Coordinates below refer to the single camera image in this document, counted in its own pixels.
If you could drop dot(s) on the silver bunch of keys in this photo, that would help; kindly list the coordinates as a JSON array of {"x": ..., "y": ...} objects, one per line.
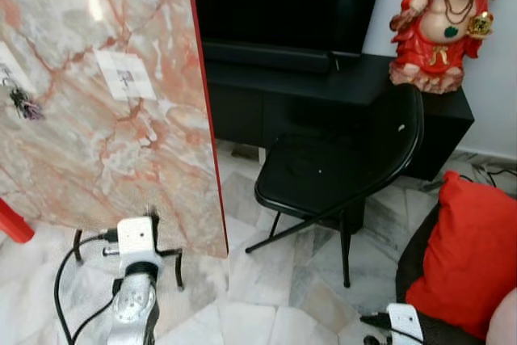
[{"x": 26, "y": 104}]

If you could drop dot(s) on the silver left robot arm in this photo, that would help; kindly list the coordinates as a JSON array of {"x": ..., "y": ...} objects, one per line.
[{"x": 133, "y": 305}]

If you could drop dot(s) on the pink marble table, red edge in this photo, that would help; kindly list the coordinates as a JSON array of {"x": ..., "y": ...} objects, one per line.
[{"x": 105, "y": 159}]

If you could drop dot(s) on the red plastic stool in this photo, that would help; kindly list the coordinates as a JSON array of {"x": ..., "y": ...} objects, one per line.
[{"x": 12, "y": 224}]

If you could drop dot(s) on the pale pink cushion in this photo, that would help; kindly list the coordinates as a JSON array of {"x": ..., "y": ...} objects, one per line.
[{"x": 505, "y": 321}]

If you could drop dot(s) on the red cushion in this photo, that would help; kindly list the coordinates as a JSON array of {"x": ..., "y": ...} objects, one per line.
[{"x": 468, "y": 256}]

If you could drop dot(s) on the black folding chair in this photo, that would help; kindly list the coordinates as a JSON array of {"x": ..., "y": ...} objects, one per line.
[{"x": 323, "y": 167}]

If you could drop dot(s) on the black soundbar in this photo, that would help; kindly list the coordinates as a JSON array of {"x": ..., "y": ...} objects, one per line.
[{"x": 275, "y": 56}]

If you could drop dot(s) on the black TV console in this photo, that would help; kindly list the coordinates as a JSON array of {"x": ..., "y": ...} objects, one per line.
[{"x": 323, "y": 98}]

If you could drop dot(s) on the red laughing Buddha statue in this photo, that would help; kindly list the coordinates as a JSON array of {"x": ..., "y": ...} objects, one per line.
[{"x": 440, "y": 38}]

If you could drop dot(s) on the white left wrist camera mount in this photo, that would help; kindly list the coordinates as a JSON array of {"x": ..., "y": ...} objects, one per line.
[{"x": 136, "y": 236}]

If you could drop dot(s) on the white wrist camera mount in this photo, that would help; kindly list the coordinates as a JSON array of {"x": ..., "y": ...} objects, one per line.
[
  {"x": 406, "y": 325},
  {"x": 136, "y": 236}
]

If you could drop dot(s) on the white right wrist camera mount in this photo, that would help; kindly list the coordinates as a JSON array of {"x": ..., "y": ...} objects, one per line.
[{"x": 406, "y": 325}]

